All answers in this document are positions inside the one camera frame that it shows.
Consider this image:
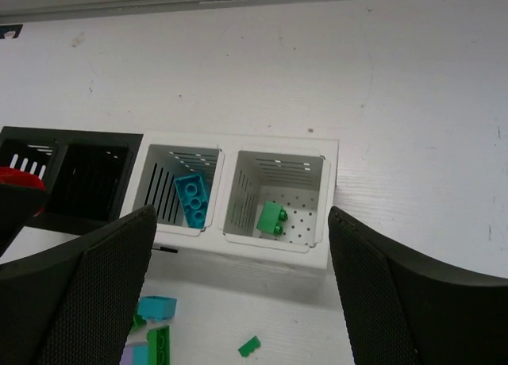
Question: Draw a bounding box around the cyan lego brick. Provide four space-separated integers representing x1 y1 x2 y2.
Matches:
137 295 177 321

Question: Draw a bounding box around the purple lego brick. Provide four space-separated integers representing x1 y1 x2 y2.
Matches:
133 343 148 365
119 345 134 365

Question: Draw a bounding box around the long green lego brick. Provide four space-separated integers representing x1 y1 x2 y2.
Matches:
147 325 171 365

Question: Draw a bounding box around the small green lego right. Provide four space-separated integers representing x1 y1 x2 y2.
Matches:
238 336 261 358

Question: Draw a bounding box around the cyan lego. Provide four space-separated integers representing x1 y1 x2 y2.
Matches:
175 173 210 229

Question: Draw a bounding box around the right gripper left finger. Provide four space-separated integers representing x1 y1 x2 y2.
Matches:
1 206 157 364

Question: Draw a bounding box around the green square lego brick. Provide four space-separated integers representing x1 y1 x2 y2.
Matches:
131 305 147 332

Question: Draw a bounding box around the black double bin container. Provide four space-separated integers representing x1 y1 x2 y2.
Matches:
1 126 142 235

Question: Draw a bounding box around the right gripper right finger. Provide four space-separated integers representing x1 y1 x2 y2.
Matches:
328 206 507 364

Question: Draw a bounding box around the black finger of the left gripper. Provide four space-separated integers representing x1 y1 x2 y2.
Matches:
1 184 48 254

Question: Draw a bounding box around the red lego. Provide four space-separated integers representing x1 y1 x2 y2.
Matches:
0 166 47 217

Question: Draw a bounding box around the white double bin container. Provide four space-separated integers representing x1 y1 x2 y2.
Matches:
121 132 339 273

